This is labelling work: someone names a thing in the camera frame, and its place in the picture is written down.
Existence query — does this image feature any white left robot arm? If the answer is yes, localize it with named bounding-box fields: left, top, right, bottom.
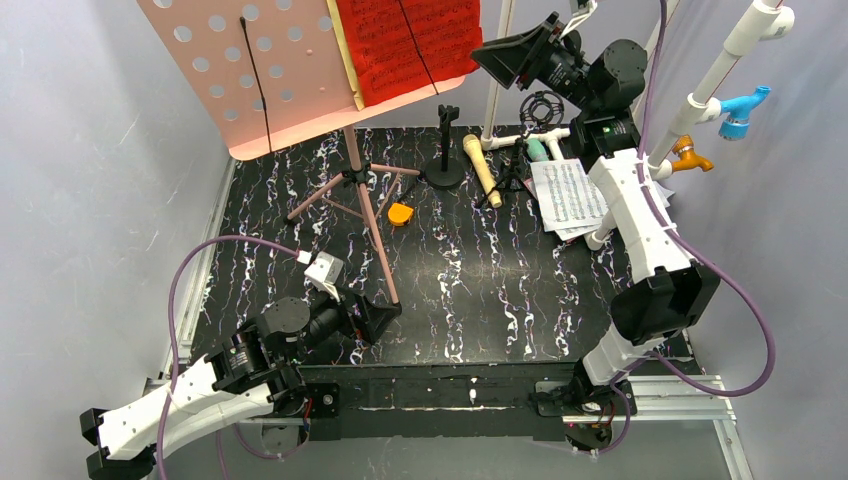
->
left=80, top=290, right=402, bottom=479

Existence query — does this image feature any right robot arm base mount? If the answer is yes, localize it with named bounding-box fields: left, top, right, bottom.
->
left=529, top=378, right=637, bottom=457

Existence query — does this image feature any small black tripod stand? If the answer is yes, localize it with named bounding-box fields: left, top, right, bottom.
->
left=474, top=90, right=570, bottom=208

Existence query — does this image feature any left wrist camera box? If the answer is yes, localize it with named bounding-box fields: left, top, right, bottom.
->
left=304, top=252, right=343, bottom=301

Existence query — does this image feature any blue pipe fitting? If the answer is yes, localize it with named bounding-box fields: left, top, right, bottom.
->
left=718, top=85, right=772, bottom=141

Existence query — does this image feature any white sheet music page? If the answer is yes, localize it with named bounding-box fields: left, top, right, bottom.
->
left=529, top=157, right=676, bottom=233
left=554, top=225, right=598, bottom=242

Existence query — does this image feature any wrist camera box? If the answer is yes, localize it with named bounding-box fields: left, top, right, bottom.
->
left=304, top=252, right=343, bottom=301
left=561, top=0, right=598, bottom=37

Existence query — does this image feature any aluminium rail frame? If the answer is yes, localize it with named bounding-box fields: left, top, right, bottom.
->
left=123, top=132, right=755, bottom=480

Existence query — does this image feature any orange pipe fitting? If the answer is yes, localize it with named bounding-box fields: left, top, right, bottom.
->
left=671, top=135, right=714, bottom=172

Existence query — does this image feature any pink music stand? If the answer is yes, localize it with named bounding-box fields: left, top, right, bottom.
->
left=135, top=0, right=468, bottom=307

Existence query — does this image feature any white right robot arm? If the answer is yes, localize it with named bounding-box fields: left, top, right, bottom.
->
left=470, top=14, right=720, bottom=387

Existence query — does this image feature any red sheet music page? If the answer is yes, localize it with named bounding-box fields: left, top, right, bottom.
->
left=337, top=0, right=483, bottom=108

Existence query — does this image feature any yellow sheet music page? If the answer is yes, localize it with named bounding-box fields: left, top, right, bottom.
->
left=326, top=0, right=365, bottom=111

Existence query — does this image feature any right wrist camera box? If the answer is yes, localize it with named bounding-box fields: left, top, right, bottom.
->
left=561, top=0, right=598, bottom=37

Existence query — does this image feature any green microphone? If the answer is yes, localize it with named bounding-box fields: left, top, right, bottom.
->
left=525, top=138, right=551, bottom=162

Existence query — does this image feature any black microphone stand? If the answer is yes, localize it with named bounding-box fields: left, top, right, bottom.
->
left=424, top=104, right=464, bottom=190

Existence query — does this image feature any cream yellow microphone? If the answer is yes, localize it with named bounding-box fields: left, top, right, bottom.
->
left=462, top=134, right=503, bottom=208

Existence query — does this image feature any white PVC pipe frame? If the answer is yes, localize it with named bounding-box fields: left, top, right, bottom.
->
left=479, top=0, right=796, bottom=252

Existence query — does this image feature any orange tape measure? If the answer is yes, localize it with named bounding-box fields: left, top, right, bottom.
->
left=387, top=202, right=415, bottom=227

